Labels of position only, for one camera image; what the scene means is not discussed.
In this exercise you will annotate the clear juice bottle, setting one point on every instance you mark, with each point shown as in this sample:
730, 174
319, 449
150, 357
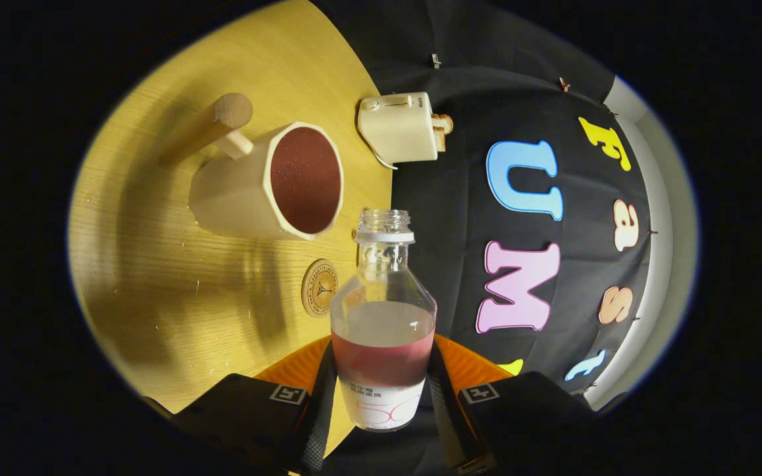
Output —
381, 370

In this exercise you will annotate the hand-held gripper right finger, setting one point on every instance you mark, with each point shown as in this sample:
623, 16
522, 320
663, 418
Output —
447, 423

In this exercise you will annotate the black backdrop cloth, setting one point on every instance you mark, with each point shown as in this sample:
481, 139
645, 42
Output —
460, 218

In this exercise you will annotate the wooden table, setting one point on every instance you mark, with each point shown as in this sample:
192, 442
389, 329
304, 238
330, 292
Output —
143, 277

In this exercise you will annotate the white toaster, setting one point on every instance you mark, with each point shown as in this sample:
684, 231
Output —
397, 129

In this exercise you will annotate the copper clip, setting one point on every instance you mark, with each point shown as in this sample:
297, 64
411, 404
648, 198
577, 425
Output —
564, 84

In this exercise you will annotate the toast slice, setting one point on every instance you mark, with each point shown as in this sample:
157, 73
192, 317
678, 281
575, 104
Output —
444, 123
440, 141

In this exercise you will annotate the round cork coaster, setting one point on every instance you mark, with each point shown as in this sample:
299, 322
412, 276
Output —
319, 288

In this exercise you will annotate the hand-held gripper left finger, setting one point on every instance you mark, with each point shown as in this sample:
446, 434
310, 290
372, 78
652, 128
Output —
318, 423

